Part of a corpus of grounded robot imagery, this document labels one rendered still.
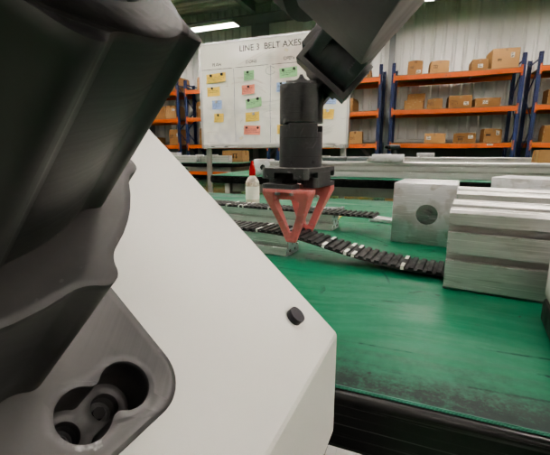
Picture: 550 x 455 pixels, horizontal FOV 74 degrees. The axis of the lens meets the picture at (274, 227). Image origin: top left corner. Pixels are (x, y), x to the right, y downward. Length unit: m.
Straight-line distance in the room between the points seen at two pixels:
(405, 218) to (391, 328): 0.31
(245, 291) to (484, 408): 0.16
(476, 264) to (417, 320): 0.11
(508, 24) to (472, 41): 0.79
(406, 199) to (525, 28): 11.03
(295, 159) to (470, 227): 0.22
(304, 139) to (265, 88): 3.19
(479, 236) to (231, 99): 3.49
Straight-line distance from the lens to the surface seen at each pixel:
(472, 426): 0.25
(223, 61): 3.90
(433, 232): 0.61
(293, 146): 0.48
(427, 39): 11.34
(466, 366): 0.30
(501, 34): 11.47
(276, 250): 0.51
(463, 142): 10.12
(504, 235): 0.43
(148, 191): 0.17
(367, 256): 0.48
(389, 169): 2.08
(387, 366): 0.28
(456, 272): 0.43
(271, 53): 3.70
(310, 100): 0.48
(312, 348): 0.17
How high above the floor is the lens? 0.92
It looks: 12 degrees down
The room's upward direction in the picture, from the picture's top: straight up
